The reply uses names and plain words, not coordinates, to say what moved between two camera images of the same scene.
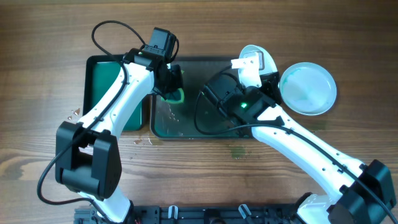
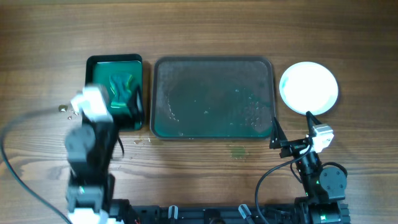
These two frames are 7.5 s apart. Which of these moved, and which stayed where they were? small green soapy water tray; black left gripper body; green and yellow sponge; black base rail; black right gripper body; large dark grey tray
Moved: black left gripper body; green and yellow sponge; black right gripper body
Stayed: large dark grey tray; small green soapy water tray; black base rail
